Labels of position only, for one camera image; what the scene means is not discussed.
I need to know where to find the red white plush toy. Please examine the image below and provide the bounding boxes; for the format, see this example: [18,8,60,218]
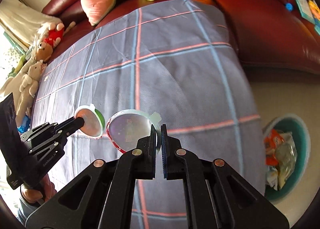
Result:
[37,21,76,48]

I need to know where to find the orange snack packet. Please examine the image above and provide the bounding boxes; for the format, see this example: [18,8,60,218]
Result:
[264,129,284,167]

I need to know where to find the person's left hand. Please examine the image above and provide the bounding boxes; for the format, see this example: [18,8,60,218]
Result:
[21,174,57,204]

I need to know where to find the teal plastic trash bucket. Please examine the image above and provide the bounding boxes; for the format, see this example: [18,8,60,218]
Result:
[263,114,311,204]

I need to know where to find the dark red leather sofa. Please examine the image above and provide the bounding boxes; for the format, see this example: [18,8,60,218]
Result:
[42,0,319,75]

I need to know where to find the teal children's book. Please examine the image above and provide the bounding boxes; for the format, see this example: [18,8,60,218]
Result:
[295,0,315,24]

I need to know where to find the blue bottle cap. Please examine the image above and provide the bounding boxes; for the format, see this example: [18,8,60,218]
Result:
[285,3,293,11]

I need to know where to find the beige plush bunny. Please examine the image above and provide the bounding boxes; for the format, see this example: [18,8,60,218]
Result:
[1,59,47,128]

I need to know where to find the grey plaid tablecloth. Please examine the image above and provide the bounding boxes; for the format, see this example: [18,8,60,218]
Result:
[31,0,266,229]

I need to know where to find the brown teddy bear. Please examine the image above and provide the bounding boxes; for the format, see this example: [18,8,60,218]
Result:
[35,42,53,62]

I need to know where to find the blue toy block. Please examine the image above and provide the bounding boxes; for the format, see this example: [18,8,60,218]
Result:
[17,115,31,134]

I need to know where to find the clear plastic bag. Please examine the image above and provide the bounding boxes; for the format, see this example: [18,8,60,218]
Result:
[276,132,297,190]

